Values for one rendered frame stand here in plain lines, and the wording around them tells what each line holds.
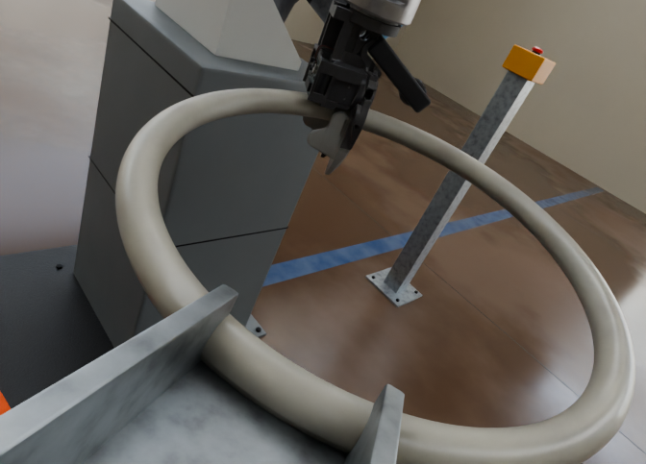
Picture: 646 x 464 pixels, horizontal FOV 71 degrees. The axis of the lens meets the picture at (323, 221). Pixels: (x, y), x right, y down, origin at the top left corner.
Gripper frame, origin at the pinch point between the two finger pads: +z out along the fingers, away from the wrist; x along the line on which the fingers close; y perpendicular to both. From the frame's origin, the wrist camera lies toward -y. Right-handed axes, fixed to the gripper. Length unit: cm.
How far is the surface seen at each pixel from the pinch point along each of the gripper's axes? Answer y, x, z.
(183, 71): 23.9, -29.6, 4.8
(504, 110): -79, -83, 5
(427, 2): -271, -683, 29
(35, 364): 45, -19, 84
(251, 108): 13.8, 6.6, -6.8
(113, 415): 20, 47, -9
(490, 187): -17.9, 11.0, -7.1
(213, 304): 16.5, 40.7, -9.5
